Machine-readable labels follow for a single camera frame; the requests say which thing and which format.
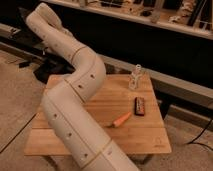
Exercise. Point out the orange carrot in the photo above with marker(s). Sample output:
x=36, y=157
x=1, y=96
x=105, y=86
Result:
x=120, y=120

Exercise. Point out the dark chocolate bar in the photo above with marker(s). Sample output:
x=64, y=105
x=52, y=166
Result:
x=139, y=106

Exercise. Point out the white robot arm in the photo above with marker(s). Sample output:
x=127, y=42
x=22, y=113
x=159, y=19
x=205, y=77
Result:
x=90, y=146

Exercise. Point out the wooden table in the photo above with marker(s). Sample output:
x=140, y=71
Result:
x=138, y=135

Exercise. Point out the clear glass bottle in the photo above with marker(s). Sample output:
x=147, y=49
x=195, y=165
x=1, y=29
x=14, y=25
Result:
x=134, y=77

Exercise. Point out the long wooden shelf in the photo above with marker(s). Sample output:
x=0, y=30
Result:
x=127, y=10

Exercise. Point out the black laptop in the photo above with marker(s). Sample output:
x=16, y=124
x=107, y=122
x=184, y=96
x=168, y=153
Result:
x=25, y=35

